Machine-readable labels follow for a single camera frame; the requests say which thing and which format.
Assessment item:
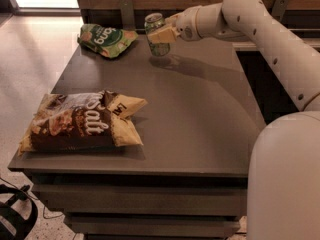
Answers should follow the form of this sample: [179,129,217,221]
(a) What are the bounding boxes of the black chair base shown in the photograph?
[0,184,38,240]

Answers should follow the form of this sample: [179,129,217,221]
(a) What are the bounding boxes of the right metal wall bracket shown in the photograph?
[271,0,290,20]

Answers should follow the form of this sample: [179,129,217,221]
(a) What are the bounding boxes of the green soda can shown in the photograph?
[144,13,170,57]

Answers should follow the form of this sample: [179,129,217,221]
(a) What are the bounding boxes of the grey drawer cabinet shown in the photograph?
[9,39,265,240]

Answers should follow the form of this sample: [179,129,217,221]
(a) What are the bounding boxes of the metal wall bracket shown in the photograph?
[119,0,135,30]
[271,0,290,20]

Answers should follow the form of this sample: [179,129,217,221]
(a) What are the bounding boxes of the top drawer front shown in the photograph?
[32,184,247,217]

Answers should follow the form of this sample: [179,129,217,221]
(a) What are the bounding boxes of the brown yellow chip bag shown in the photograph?
[19,90,147,153]

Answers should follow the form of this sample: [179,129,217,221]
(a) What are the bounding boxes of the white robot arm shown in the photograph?
[148,0,320,240]

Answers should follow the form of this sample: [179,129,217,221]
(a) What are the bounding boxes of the drawer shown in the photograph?
[64,216,240,238]
[32,184,247,217]

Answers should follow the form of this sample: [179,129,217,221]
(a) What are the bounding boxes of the lower drawer front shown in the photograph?
[64,216,240,238]

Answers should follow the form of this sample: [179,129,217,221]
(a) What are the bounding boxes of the left metal wall bracket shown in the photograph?
[119,0,135,30]

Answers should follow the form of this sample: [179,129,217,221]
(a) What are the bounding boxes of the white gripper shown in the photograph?
[147,6,201,44]

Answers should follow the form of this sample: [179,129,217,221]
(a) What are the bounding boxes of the green rice chip bag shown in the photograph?
[77,24,138,59]

